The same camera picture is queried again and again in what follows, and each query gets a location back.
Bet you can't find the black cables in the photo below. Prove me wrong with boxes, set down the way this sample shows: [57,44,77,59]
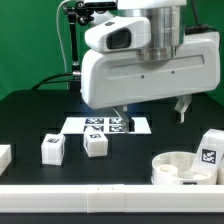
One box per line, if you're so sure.
[31,72,83,91]

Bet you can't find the white marker sheet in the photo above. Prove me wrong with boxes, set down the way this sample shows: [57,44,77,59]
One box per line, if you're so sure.
[61,117,151,134]

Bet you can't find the white left rail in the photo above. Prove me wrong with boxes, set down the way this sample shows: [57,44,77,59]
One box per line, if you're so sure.
[0,145,12,176]

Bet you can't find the white front rail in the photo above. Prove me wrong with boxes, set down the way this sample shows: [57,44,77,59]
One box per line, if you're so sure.
[0,185,224,213]

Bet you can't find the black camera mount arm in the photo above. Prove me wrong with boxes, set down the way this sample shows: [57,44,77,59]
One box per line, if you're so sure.
[64,0,117,92]

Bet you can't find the white cable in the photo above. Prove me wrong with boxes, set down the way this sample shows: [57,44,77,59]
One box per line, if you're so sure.
[55,0,72,74]

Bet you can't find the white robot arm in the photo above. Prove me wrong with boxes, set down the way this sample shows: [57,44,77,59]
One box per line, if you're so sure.
[81,0,220,132]

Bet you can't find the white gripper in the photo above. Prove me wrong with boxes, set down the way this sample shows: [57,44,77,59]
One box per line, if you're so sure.
[81,17,220,132]

